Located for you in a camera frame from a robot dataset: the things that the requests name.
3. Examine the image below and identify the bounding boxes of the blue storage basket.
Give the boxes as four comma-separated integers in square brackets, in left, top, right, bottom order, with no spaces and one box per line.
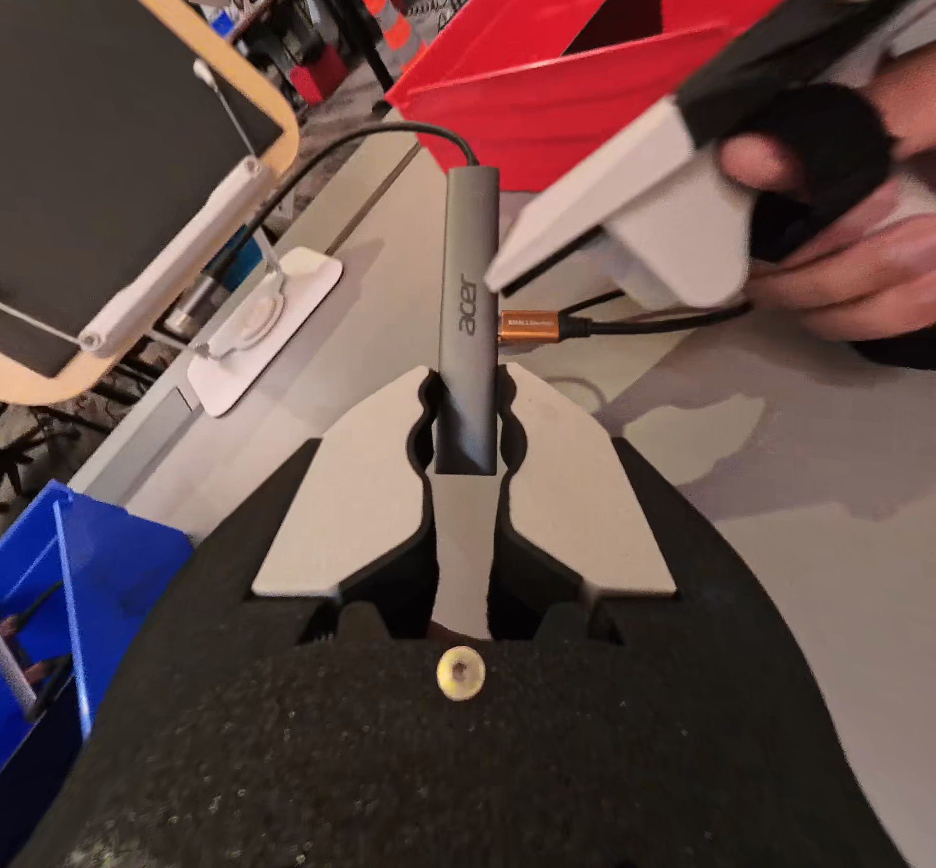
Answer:
[219,232,266,291]

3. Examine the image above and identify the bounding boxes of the orange traffic cone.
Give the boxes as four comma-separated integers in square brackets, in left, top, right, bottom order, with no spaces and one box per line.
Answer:
[351,0,427,69]

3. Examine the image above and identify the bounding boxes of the black cable orange plugs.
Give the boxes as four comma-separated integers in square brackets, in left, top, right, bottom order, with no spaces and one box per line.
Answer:
[499,286,756,347]

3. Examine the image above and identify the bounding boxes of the red storage bin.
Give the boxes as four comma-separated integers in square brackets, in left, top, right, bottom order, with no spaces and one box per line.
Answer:
[385,0,857,192]
[289,45,348,106]

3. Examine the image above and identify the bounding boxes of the person's right hand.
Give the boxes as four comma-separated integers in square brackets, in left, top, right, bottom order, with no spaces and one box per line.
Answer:
[719,47,936,344]

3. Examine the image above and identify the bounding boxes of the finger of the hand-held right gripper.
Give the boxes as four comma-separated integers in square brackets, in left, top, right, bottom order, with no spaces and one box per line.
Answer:
[484,97,753,310]

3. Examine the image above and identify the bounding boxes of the white stand with black board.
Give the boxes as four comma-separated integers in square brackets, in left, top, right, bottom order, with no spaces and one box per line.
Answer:
[0,0,345,419]

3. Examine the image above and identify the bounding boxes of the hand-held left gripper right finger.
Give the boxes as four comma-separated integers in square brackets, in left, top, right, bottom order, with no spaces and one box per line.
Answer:
[497,362,677,624]

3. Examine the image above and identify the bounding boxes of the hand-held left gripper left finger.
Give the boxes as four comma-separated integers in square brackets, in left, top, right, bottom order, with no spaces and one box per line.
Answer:
[251,365,438,624]

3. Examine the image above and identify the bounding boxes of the grey desk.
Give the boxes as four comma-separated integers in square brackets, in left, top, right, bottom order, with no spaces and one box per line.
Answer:
[69,129,936,868]

